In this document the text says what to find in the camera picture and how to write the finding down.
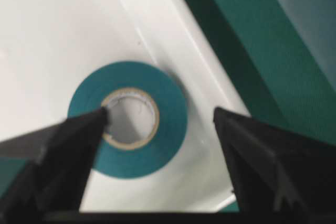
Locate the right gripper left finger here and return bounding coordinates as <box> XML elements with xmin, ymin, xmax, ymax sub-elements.
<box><xmin>1</xmin><ymin>108</ymin><xmax>108</xmax><ymax>216</ymax></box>

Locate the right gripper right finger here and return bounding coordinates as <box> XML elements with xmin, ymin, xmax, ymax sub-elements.
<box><xmin>214</xmin><ymin>107</ymin><xmax>335</xmax><ymax>215</ymax></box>

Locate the teal green tape roll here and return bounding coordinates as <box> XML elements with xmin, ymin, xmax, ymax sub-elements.
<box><xmin>68</xmin><ymin>61</ymin><xmax>187</xmax><ymax>179</ymax></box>

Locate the white plastic case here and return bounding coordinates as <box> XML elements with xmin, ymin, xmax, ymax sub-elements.
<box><xmin>1</xmin><ymin>0</ymin><xmax>248</xmax><ymax>212</ymax></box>

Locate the green table cloth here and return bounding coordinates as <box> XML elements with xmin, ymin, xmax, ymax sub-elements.
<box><xmin>0</xmin><ymin>0</ymin><xmax>336</xmax><ymax>213</ymax></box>

